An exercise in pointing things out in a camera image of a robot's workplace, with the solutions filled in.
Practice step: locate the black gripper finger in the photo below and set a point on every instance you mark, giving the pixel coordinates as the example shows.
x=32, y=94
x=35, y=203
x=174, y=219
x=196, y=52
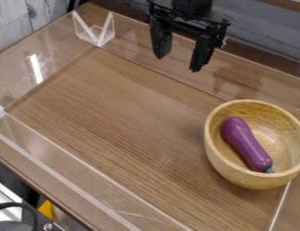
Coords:
x=203, y=49
x=160, y=37

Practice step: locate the clear acrylic corner bracket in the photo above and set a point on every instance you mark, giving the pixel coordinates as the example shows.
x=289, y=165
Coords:
x=97, y=35

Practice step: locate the purple toy eggplant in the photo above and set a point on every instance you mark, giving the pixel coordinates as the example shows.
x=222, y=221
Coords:
x=238, y=135

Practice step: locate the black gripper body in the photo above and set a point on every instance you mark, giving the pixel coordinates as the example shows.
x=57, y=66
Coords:
x=191, y=17

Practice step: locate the brown wooden bowl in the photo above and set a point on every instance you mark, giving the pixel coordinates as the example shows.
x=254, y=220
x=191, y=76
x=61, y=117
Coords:
x=275, y=129

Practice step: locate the clear acrylic front wall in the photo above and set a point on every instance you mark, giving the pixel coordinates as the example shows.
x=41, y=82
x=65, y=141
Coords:
x=92, y=198

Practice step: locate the yellow and black device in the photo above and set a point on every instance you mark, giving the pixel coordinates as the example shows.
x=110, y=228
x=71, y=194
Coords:
x=52, y=213

